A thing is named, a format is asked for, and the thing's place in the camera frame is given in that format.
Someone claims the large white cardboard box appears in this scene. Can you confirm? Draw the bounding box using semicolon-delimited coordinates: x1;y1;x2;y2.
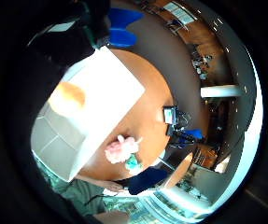
30;45;147;183

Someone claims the pink soft toy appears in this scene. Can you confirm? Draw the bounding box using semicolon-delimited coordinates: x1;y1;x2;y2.
104;133;144;165

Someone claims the white pillar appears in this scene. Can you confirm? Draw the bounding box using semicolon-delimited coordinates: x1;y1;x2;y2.
200;84;244;99

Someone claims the teal soft toy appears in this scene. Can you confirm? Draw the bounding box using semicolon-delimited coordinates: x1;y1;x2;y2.
124;154;145;175

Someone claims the dark blue chair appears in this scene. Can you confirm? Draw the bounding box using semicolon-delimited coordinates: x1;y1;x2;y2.
127;167;170;196

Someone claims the the person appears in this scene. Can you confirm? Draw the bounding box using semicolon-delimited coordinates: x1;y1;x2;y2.
34;153;134;220

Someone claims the camera on black tripod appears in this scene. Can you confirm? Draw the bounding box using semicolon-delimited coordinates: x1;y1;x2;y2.
162;105;205;149

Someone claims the black cable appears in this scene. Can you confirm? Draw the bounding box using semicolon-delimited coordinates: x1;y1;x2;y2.
82;193;106;207

